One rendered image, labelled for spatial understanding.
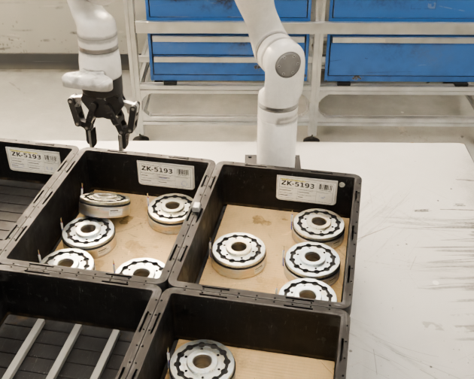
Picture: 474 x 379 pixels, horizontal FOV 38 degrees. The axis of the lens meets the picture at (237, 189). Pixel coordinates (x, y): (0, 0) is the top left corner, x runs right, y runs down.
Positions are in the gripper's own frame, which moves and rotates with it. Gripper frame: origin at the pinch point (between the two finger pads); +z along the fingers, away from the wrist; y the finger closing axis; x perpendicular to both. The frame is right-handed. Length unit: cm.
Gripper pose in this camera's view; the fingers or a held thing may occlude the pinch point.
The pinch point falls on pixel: (107, 140)
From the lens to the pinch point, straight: 137.4
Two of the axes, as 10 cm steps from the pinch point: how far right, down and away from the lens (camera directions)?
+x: -2.2, 5.4, -8.1
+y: -9.8, -1.4, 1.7
